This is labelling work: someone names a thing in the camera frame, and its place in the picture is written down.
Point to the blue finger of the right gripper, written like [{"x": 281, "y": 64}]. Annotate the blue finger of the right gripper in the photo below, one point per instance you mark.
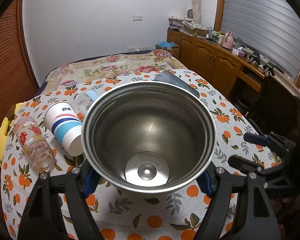
[
  {"x": 261, "y": 140},
  {"x": 245, "y": 166}
]

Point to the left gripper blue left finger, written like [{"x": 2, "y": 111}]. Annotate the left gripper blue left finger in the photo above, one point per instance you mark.
[{"x": 77, "y": 185}]

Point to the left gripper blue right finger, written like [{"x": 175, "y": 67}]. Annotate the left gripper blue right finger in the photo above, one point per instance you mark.
[{"x": 216, "y": 183}]

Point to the striped white paper cup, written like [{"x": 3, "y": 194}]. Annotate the striped white paper cup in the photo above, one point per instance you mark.
[{"x": 61, "y": 120}]

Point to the clear plastic labelled cup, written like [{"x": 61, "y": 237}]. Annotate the clear plastic labelled cup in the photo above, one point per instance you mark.
[{"x": 85, "y": 100}]

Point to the blue translucent plastic cup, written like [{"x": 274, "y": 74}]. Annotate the blue translucent plastic cup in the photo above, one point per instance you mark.
[{"x": 167, "y": 77}]

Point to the person's right hand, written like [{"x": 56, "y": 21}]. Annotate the person's right hand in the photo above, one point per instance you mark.
[{"x": 293, "y": 201}]

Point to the printed clear glass tumbler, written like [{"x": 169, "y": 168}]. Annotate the printed clear glass tumbler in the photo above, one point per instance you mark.
[{"x": 37, "y": 151}]

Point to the orange print white cloth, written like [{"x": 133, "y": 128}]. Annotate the orange print white cloth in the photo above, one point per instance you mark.
[{"x": 118, "y": 213}]

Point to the brown wooden sideboard cabinet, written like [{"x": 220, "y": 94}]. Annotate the brown wooden sideboard cabinet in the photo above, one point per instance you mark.
[{"x": 231, "y": 75}]

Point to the yellow plush pillow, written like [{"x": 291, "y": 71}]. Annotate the yellow plush pillow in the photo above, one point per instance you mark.
[{"x": 6, "y": 125}]

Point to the pink tissue box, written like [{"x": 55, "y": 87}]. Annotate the pink tissue box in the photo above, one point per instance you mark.
[{"x": 238, "y": 52}]

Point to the pink thermos jug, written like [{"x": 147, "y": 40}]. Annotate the pink thermos jug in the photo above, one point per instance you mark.
[{"x": 228, "y": 41}]

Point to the floral bed blanket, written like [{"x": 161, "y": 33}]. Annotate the floral bed blanket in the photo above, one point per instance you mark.
[{"x": 70, "y": 75}]

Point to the brown louvered wooden wardrobe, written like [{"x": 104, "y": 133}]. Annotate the brown louvered wooden wardrobe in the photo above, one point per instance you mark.
[{"x": 17, "y": 79}]

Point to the cardboard box with cloths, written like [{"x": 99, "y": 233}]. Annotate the cardboard box with cloths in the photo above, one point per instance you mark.
[{"x": 194, "y": 29}]

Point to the grey window blind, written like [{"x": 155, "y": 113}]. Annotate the grey window blind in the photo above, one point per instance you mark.
[{"x": 270, "y": 26}]

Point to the blue bag box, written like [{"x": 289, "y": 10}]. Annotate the blue bag box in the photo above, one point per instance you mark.
[{"x": 171, "y": 47}]

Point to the white wall socket strip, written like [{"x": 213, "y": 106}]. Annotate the white wall socket strip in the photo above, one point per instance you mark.
[{"x": 137, "y": 49}]

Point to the white wall switch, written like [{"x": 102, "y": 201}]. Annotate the white wall switch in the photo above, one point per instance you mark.
[{"x": 137, "y": 18}]

